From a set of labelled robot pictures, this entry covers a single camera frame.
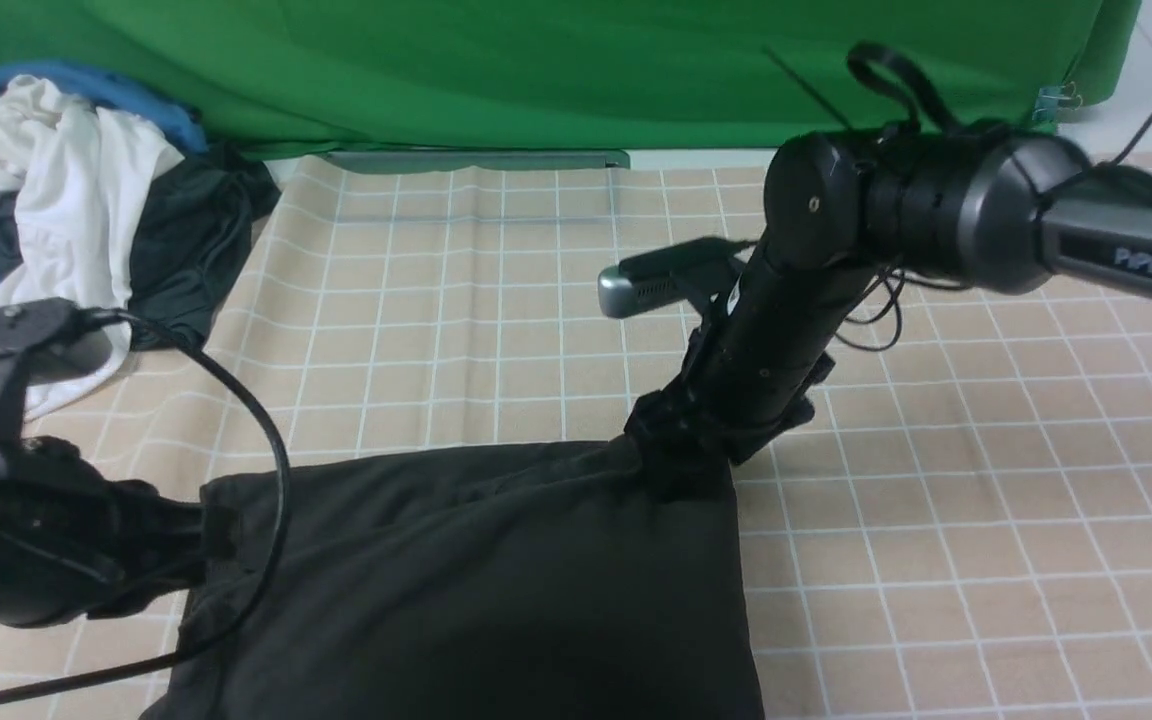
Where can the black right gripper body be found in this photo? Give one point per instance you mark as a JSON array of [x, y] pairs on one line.
[[719, 408]]

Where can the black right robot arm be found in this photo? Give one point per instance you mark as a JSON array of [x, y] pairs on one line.
[[845, 214]]

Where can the metal binder clip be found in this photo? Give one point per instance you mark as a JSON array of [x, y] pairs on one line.
[[1053, 102]]

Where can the blue crumpled garment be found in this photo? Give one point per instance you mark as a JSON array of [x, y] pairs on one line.
[[105, 90]]

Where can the white crumpled garment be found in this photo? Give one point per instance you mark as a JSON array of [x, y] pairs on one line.
[[80, 176]]

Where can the gray-green metal bar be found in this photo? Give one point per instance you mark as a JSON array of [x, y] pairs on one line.
[[396, 163]]

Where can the beige checkered tablecloth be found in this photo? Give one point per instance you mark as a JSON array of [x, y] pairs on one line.
[[963, 531]]

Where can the dark gray long-sleeve top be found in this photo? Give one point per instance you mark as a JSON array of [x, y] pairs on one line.
[[577, 580]]

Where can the green backdrop cloth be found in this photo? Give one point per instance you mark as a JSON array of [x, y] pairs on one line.
[[289, 77]]

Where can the dark teal crumpled garment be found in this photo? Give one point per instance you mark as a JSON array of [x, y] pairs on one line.
[[195, 235]]

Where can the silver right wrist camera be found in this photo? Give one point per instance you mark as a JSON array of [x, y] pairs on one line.
[[694, 272]]

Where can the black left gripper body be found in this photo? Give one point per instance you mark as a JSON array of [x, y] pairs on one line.
[[74, 544]]

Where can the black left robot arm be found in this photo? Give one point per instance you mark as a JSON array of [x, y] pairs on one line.
[[74, 544]]

